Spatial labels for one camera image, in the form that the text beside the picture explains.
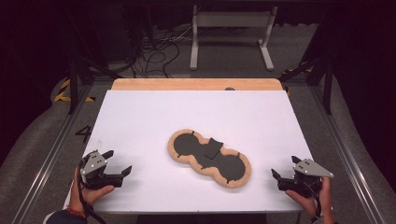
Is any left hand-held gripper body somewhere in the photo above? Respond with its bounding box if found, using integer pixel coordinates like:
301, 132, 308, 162
78, 149, 124, 190

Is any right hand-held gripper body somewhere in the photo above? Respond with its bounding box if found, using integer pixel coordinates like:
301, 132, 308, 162
277, 158, 334, 199

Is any person's right hand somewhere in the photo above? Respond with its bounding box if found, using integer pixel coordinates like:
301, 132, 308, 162
284, 176, 336, 222

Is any person's left hand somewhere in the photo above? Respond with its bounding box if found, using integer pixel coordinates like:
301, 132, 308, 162
67, 167, 116, 213

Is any white board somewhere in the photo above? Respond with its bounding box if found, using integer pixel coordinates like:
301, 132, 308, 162
63, 90, 333, 215

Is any yellow black floor tape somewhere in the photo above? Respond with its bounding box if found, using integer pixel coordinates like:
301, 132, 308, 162
53, 78, 96, 103
281, 63, 313, 77

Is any black metal stand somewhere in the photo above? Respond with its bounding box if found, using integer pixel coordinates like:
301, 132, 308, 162
277, 55, 336, 116
65, 8, 123, 115

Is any dark curtain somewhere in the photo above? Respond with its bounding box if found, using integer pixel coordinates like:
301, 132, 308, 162
0, 0, 74, 164
323, 0, 396, 175

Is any white metal stand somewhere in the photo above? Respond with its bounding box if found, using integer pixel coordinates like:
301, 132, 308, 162
190, 5, 278, 72

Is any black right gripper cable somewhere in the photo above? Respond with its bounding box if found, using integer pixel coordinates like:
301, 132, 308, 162
297, 178, 323, 220

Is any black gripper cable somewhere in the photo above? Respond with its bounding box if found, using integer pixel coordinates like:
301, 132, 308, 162
297, 178, 323, 220
77, 158, 108, 224

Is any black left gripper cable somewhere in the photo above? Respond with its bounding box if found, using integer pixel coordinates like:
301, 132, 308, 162
77, 158, 108, 224

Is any aluminium floor rail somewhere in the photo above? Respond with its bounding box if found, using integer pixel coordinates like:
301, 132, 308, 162
11, 83, 94, 224
307, 85, 388, 224

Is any tangle of black cables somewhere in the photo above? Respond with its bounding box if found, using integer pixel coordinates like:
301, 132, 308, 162
124, 24, 194, 79

